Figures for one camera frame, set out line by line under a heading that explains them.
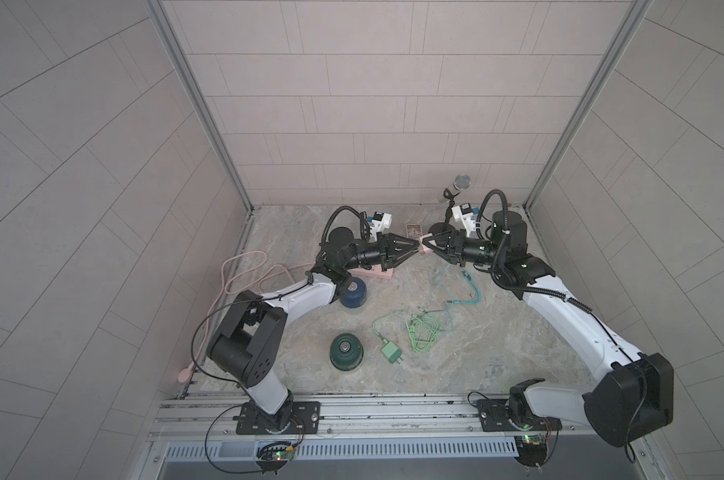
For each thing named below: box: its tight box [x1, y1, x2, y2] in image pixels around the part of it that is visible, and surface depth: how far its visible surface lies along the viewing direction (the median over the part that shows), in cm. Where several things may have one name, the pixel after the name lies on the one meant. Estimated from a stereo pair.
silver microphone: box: [437, 174, 472, 203], surface depth 88 cm
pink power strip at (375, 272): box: [347, 264, 394, 279], surface depth 98 cm
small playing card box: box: [406, 224, 423, 239], surface depth 110 cm
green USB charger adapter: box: [381, 341, 403, 364], surface depth 82 cm
